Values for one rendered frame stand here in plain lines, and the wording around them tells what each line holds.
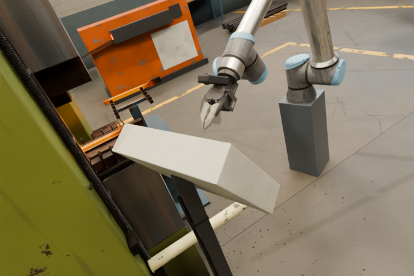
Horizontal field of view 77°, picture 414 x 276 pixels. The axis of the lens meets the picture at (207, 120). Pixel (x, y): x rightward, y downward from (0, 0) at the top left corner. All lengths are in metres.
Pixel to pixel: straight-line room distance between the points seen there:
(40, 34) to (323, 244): 1.65
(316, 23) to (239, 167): 1.08
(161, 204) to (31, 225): 0.58
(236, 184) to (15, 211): 0.53
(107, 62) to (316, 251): 3.90
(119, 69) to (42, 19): 3.75
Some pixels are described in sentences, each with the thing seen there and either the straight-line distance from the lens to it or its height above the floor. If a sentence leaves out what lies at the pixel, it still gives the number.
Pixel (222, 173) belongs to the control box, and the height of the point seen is 1.17.
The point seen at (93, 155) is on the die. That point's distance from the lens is 1.14.
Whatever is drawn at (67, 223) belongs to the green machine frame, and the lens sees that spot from 0.83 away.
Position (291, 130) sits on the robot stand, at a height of 0.39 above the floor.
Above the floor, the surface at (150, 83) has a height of 0.94.
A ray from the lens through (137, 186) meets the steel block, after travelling 1.15.
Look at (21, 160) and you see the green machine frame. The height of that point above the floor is 1.24.
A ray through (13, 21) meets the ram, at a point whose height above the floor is 1.51.
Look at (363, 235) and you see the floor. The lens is 1.82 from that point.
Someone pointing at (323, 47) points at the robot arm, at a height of 0.97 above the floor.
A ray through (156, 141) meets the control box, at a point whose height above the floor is 1.19.
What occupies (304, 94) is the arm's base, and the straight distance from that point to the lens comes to 1.76.
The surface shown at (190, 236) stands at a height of 0.64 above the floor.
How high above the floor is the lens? 1.48
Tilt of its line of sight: 29 degrees down
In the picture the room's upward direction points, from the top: 19 degrees counter-clockwise
